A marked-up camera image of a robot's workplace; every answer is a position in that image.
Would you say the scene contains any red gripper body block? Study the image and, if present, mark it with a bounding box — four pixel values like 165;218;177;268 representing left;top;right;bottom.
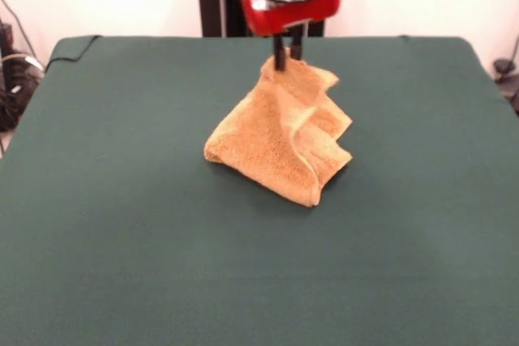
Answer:
239;0;343;37

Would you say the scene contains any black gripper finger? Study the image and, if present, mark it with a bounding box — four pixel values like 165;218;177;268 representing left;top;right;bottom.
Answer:
272;33;288;71
290;28;305;60

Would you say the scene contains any tan terry towel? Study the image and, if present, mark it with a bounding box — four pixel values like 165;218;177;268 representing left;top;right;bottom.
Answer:
202;46;354;208

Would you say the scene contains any black power adapter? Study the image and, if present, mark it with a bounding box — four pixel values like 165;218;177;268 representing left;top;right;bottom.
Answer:
493;59;514;83

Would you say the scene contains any dark green table cloth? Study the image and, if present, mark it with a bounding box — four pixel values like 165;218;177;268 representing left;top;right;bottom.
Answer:
0;34;519;346

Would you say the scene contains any bundle of dark cables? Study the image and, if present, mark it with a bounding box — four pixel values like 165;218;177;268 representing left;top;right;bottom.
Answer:
0;52;46;132

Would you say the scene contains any black wall power strip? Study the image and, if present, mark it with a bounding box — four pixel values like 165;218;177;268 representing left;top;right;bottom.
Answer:
0;21;15;55

